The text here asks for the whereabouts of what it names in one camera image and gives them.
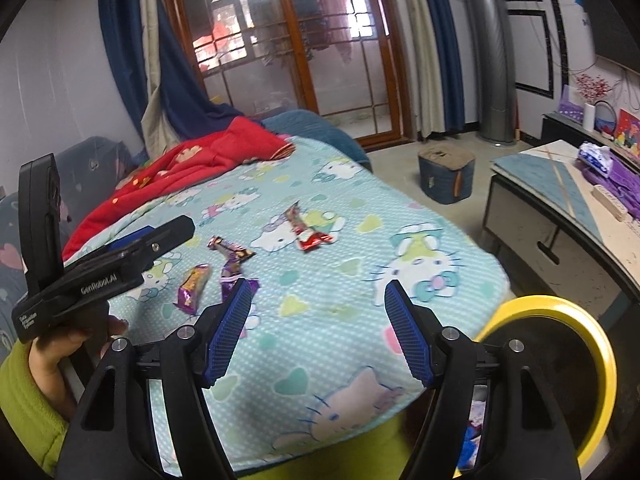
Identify blue square stool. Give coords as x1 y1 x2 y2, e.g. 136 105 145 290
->
417 142 476 206

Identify blue rubber glove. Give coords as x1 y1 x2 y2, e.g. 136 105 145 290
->
462 422 483 471

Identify wall television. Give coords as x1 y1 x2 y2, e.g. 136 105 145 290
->
575 0 640 73

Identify person's left hand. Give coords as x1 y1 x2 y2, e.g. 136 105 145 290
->
27 312 128 421

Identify cat print bed sheet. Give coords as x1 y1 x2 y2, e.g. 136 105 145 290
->
62 135 511 476

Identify colourful picture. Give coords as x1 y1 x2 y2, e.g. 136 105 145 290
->
612 107 640 156

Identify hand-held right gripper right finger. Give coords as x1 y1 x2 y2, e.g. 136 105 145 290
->
384 280 583 480

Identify red snack wrapper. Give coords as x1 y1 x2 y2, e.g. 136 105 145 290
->
285 201 335 252

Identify person's left forearm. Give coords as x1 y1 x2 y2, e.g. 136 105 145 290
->
0 342 71 476

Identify white power strip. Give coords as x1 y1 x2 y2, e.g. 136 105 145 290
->
591 184 630 222

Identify dark blue curtain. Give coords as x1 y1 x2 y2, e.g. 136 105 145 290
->
97 0 246 161

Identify grey standing air conditioner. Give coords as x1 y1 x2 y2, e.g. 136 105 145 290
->
457 0 518 145

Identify orange and purple snack wrapper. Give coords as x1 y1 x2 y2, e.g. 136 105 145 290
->
172 263 213 316

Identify wooden glass door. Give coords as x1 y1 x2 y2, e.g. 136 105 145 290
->
160 0 416 148

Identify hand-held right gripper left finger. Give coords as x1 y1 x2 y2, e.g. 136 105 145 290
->
56 277 253 480

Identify blue plush cover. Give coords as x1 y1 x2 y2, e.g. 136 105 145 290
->
262 109 372 173

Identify brown snack wrapper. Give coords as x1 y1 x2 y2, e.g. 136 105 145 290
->
207 235 257 262

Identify dark television cabinet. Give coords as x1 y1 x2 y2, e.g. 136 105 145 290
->
540 110 640 171

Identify white vase with red flowers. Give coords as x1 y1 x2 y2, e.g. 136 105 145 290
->
574 72 613 133

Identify purple plastic case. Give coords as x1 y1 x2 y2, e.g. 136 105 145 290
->
582 162 640 216

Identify round black frame ornament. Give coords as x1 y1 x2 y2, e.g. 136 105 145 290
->
592 100 619 139

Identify red blanket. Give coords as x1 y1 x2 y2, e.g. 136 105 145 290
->
62 116 297 261

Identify blue and beige curtains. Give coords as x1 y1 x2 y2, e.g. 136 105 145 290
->
397 0 468 141

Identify coffee table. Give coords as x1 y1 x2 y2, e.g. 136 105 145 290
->
482 139 640 341

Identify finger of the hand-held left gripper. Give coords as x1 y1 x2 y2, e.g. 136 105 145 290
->
112 215 196 273
106 226 155 251

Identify yellow rim trash bin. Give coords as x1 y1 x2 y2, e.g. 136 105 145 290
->
452 295 618 480

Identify purple and white tissue box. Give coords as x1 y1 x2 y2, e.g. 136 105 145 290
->
579 142 615 177

